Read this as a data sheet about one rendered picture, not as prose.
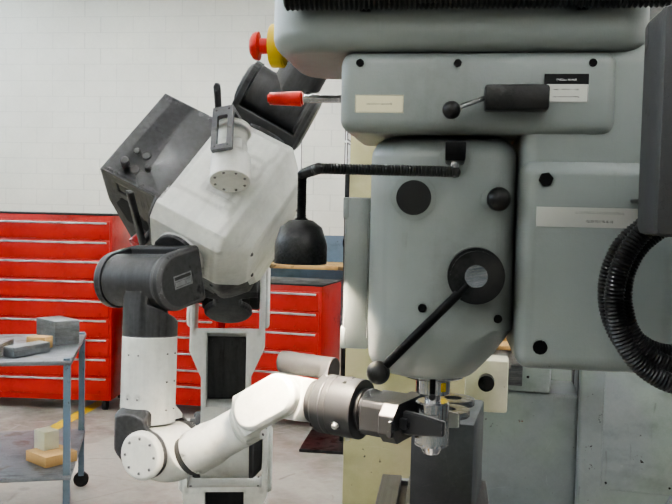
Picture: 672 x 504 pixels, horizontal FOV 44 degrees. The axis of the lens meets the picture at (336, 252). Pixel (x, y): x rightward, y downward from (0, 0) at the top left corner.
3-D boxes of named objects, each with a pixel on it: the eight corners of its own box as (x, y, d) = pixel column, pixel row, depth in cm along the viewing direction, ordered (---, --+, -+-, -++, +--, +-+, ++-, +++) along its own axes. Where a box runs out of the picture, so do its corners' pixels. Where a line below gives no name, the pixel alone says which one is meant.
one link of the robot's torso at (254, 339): (188, 470, 187) (193, 264, 189) (266, 469, 188) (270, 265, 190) (181, 486, 172) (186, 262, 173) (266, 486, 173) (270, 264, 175)
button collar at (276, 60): (265, 63, 113) (266, 19, 113) (274, 71, 119) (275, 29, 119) (280, 63, 113) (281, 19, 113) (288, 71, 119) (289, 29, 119)
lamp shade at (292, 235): (272, 261, 117) (273, 217, 116) (322, 261, 118) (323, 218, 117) (276, 264, 109) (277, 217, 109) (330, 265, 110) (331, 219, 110)
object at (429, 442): (455, 446, 115) (456, 409, 115) (427, 451, 113) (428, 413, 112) (434, 438, 119) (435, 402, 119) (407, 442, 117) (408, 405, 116)
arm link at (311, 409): (319, 434, 119) (255, 421, 124) (353, 436, 128) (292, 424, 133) (332, 355, 120) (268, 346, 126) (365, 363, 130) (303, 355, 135)
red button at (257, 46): (246, 57, 115) (246, 28, 114) (253, 62, 119) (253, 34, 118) (269, 57, 114) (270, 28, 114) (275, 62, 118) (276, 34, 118)
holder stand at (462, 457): (408, 514, 160) (411, 412, 159) (425, 479, 181) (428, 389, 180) (471, 522, 157) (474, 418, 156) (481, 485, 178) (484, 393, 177)
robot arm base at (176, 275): (109, 327, 142) (82, 272, 137) (153, 284, 151) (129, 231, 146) (177, 331, 135) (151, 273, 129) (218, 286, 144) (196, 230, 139)
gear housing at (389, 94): (338, 131, 103) (340, 50, 103) (359, 146, 127) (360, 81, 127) (616, 134, 99) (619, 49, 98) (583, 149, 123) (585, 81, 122)
